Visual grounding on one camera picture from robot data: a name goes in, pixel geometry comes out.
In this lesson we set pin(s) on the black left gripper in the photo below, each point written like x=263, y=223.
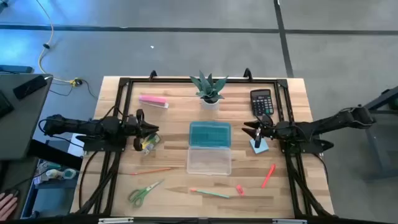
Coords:
x=135, y=127

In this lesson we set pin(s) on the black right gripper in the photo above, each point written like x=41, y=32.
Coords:
x=276, y=130

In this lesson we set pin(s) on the green yellow crayon box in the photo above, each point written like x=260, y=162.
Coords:
x=151, y=142

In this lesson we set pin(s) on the blue sticky note pad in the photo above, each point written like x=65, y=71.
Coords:
x=264, y=149

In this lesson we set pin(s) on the green pencil orange eraser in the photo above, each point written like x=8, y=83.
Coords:
x=211, y=193

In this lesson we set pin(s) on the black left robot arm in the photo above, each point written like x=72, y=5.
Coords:
x=77, y=126

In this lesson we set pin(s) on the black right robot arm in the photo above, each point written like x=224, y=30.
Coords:
x=326, y=124

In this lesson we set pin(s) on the black calculator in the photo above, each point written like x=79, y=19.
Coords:
x=261, y=102

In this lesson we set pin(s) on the pink stapler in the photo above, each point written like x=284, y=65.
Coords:
x=152, y=100

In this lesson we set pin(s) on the white plant pot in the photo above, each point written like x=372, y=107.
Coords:
x=210, y=105

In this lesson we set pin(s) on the red orange pen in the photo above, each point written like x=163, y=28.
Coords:
x=268, y=176

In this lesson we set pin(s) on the clear pencil case teal lid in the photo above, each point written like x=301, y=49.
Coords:
x=209, y=161

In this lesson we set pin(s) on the green snake plant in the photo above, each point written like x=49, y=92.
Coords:
x=207, y=88

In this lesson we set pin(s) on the pink eraser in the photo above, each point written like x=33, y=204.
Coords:
x=239, y=189

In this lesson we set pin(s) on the white teal tape dispenser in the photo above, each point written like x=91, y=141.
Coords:
x=62, y=173

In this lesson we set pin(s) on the blue storage crate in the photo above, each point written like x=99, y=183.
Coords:
x=49, y=200

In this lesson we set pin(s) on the grey side table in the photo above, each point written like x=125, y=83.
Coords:
x=25, y=124

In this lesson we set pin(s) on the black phone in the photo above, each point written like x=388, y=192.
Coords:
x=29, y=87

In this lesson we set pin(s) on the dark blue side cart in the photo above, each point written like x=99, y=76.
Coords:
x=384, y=98

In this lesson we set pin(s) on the dark blue flat device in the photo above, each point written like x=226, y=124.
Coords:
x=15, y=69

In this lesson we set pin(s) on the black keyboard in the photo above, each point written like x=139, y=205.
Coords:
x=4, y=105

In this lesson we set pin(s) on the person's hand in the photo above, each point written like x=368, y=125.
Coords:
x=7, y=206

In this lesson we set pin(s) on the black aluminium table frame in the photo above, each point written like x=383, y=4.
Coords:
x=161, y=80

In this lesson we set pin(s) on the silver metal bracket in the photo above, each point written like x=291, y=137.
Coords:
x=115, y=220
x=289, y=221

